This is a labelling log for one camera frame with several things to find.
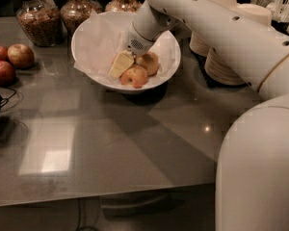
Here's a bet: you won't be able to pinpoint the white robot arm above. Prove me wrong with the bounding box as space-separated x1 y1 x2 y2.
105 54 289 231

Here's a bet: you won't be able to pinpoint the back stack paper bowls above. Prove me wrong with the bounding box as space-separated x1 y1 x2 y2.
190 0 238 57

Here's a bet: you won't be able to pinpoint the yellowish-red apple on table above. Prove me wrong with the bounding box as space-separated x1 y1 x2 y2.
8 43 35 69

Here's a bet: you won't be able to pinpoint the white ceramic bowl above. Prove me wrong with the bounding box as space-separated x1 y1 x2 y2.
70 11 182 94

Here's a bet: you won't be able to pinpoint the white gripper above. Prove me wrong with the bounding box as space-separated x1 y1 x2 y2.
110 25 155 79

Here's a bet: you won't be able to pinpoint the red apple front left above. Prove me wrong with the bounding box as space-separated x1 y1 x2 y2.
0 61 16 87

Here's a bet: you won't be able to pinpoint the front red-yellow apple in bowl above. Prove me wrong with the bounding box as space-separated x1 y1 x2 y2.
120 64 148 89

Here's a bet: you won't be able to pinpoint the white paper bowl liner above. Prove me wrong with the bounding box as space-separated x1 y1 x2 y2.
73 9 177 86

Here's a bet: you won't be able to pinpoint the left glass cereal jar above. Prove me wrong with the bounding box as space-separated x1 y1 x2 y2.
15 0 63 47

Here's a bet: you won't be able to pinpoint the back right yellowish apple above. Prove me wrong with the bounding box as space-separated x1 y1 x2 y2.
136 51 159 76

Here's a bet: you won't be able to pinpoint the glass cereal jar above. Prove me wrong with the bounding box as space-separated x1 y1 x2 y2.
15 0 63 47
61 0 103 36
105 0 142 13

